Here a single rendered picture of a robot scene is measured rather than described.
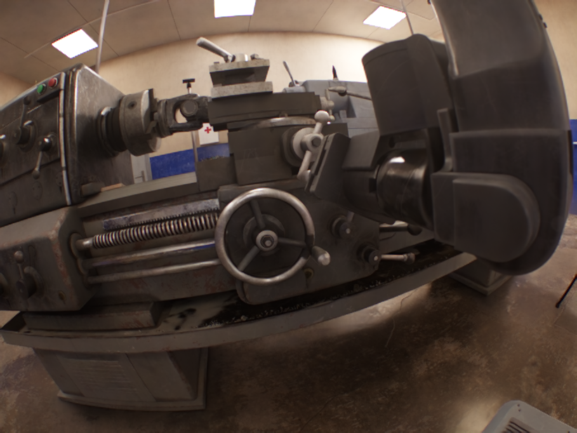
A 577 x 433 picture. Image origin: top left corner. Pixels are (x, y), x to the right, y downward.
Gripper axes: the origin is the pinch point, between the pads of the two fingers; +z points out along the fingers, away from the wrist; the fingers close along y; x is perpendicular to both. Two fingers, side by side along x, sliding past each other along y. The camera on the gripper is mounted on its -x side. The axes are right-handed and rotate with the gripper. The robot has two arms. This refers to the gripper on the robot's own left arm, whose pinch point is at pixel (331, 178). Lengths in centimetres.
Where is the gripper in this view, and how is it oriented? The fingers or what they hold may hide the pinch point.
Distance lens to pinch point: 32.5
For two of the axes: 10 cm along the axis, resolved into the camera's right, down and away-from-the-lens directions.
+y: -9.1, -3.0, -2.8
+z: -2.3, -1.7, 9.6
